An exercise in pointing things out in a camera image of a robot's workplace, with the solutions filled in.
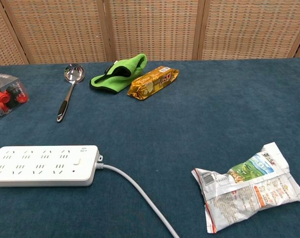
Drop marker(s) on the clear box of red caps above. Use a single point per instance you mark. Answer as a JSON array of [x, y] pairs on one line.
[[6, 96]]

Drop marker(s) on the gold foil biscuit pack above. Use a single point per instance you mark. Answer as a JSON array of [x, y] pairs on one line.
[[152, 83]]

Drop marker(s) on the blue table cloth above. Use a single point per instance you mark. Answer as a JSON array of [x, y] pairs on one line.
[[164, 129]]

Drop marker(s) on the woven folding screen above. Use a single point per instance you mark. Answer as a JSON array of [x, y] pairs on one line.
[[149, 29]]

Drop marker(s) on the green cloth with black trim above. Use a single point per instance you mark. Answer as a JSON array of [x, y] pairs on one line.
[[115, 79]]

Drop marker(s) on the white power strip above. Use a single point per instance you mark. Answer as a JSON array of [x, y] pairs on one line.
[[40, 166]]

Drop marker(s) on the white snack bag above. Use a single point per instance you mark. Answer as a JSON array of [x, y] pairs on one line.
[[246, 191]]

